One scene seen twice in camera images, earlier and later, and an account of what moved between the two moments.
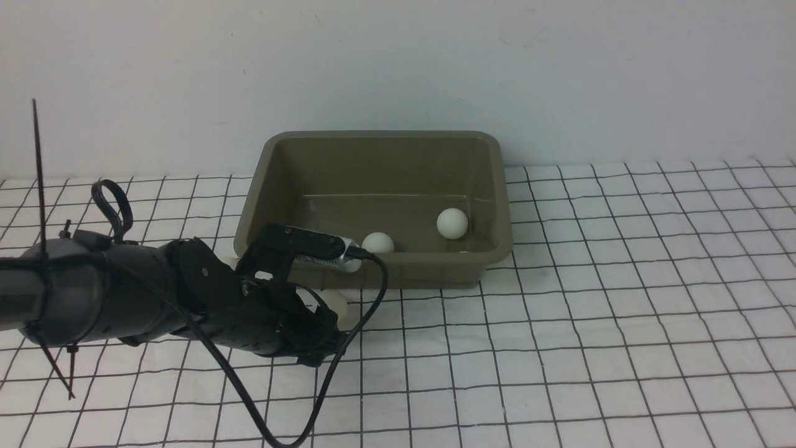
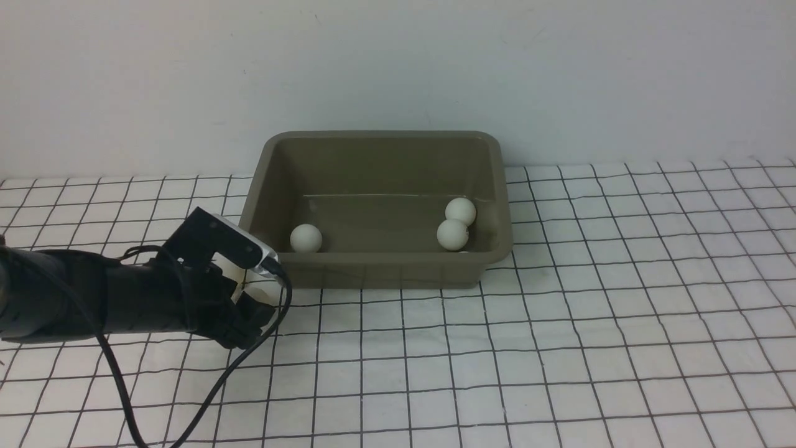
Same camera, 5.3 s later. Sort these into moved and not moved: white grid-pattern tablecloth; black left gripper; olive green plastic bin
Moved: black left gripper
Not moved: olive green plastic bin; white grid-pattern tablecloth
